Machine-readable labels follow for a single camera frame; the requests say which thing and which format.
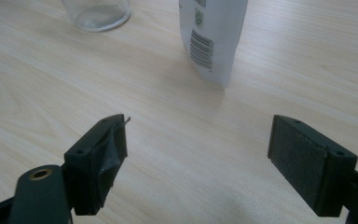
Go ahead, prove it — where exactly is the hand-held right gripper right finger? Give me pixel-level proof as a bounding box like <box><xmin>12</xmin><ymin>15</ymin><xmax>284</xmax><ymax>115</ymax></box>
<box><xmin>267</xmin><ymin>114</ymin><xmax>358</xmax><ymax>217</ymax></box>

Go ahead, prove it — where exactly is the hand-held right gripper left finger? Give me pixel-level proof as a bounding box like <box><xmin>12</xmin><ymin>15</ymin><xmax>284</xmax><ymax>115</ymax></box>
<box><xmin>63</xmin><ymin>113</ymin><xmax>131</xmax><ymax>217</ymax></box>

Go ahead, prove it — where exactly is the clear plastic cup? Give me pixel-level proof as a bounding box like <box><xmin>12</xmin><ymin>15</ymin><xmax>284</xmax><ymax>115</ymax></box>
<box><xmin>60</xmin><ymin>0</ymin><xmax>132</xmax><ymax>33</ymax></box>

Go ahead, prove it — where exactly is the white blue milk pouch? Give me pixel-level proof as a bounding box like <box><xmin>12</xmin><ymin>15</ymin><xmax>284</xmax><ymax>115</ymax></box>
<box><xmin>178</xmin><ymin>0</ymin><xmax>250</xmax><ymax>89</ymax></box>

